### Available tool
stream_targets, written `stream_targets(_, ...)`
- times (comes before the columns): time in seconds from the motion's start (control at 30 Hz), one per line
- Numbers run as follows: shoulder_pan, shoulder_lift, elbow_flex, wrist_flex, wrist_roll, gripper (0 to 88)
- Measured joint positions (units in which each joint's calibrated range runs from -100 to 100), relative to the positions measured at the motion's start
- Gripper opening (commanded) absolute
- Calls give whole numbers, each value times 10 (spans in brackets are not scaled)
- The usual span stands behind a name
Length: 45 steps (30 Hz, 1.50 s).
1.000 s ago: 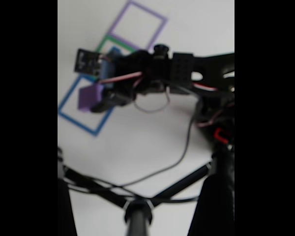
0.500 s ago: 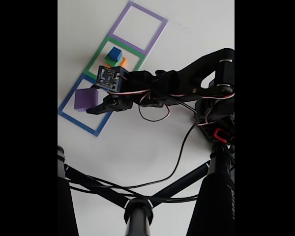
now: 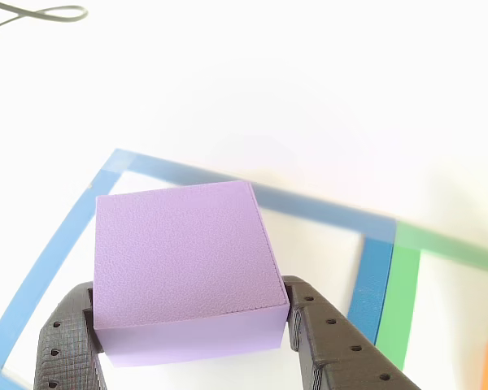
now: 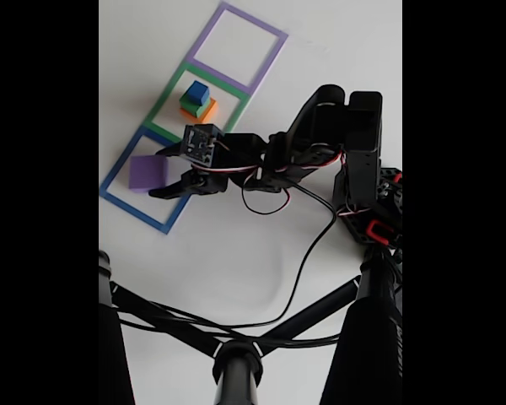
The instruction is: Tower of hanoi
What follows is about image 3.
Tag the green square frame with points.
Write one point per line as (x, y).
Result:
(400, 292)

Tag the blue square frame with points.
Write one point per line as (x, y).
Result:
(370, 284)

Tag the large purple block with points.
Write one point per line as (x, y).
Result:
(179, 252)

